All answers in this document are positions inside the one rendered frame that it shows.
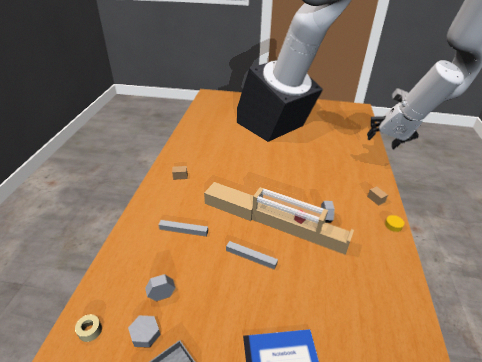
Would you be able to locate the yellow cylinder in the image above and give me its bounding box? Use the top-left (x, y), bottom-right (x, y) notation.
top-left (385, 215), bottom-right (404, 232)

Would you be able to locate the small tan wooden block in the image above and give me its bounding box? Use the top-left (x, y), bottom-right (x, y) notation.
top-left (172, 166), bottom-right (187, 180)
top-left (367, 186), bottom-right (388, 206)

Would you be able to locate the cream roll of masking tape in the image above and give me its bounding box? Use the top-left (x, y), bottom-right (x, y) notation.
top-left (75, 314), bottom-right (102, 342)

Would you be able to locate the blue notebook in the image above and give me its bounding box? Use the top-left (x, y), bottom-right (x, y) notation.
top-left (243, 329), bottom-right (319, 362)

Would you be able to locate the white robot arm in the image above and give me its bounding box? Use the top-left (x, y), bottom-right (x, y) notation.
top-left (263, 0), bottom-right (482, 120)

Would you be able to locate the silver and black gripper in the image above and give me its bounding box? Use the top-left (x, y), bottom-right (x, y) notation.
top-left (367, 103), bottom-right (424, 149)

